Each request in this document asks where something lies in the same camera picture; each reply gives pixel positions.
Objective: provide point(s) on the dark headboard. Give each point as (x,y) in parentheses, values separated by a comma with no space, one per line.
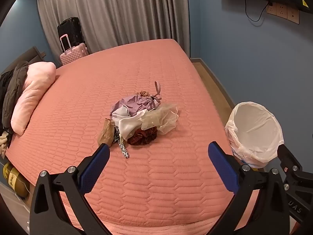
(29,56)

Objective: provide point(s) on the tan pleated cloth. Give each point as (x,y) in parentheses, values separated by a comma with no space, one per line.
(106,133)

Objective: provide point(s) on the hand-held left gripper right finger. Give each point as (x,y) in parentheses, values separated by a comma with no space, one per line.
(223,169)

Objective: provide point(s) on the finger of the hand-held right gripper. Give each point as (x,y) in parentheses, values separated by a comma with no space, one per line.
(287,156)
(302,182)

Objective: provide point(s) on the pink suitcase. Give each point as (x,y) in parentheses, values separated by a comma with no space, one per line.
(73,56)

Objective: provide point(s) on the black suitcase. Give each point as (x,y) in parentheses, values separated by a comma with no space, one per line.
(71,27)

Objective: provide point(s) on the wall socket panel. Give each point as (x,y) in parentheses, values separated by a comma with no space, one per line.
(281,9)

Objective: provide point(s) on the dark jacket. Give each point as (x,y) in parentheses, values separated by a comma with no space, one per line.
(14,85)

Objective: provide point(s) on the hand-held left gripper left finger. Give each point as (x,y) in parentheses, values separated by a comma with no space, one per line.
(95,169)

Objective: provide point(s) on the dark red velvet scrunchie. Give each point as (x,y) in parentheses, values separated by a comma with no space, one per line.
(141,137)

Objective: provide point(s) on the pink quilted bed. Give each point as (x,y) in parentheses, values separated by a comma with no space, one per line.
(122,61)

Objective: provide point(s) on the beige organza scrunchie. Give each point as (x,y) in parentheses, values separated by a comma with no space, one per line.
(161,120)

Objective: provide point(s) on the grey curtain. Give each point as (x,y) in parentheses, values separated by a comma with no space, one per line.
(110,12)

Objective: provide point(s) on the white satin cloth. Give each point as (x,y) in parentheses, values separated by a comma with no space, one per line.
(127,124)

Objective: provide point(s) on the beige cloth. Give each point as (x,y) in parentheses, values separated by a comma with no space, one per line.
(4,142)

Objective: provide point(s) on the white-lined trash bin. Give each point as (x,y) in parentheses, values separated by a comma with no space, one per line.
(254,124)

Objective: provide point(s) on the pink pillow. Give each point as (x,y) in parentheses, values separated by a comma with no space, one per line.
(31,95)

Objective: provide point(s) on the yellow sack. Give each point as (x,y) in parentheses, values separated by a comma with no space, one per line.
(13,180)

